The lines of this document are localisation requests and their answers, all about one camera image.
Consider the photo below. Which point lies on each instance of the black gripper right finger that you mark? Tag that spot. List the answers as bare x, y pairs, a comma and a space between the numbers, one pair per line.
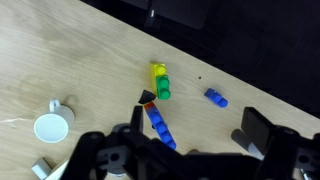
258, 131

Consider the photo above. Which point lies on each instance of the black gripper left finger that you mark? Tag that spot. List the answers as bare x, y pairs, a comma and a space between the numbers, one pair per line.
137, 118

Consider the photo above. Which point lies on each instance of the small blue building block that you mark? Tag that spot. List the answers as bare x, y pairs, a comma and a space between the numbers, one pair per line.
216, 97

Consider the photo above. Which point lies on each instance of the red building block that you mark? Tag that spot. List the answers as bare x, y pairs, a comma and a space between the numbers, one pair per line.
150, 106

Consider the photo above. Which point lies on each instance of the long blue building block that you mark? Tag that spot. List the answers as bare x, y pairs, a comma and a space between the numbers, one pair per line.
160, 126

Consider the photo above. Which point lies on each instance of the large yellow building block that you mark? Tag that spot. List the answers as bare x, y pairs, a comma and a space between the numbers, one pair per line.
159, 70

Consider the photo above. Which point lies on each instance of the black clip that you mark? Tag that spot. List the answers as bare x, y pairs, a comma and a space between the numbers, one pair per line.
146, 96

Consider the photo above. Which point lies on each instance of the white mug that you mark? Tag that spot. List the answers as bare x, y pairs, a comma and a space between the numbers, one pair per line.
51, 128

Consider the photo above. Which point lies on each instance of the grey plug adapter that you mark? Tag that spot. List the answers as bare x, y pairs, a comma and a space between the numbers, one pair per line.
40, 168

